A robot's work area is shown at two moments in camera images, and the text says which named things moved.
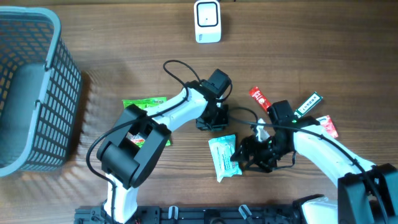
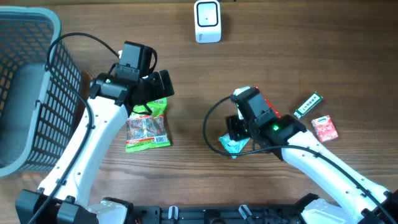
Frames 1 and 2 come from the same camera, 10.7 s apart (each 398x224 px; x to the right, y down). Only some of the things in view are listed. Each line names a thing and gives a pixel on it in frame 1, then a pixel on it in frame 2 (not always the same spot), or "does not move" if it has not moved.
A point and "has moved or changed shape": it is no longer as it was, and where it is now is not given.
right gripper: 250,144 → 234,127
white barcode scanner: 208,21 does not move
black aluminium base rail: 219,214 does not move
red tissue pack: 326,122 does not move
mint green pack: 222,149 has moved or changed shape
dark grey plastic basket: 40,88 does not move
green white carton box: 315,98 does not move
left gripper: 204,125 → 158,91
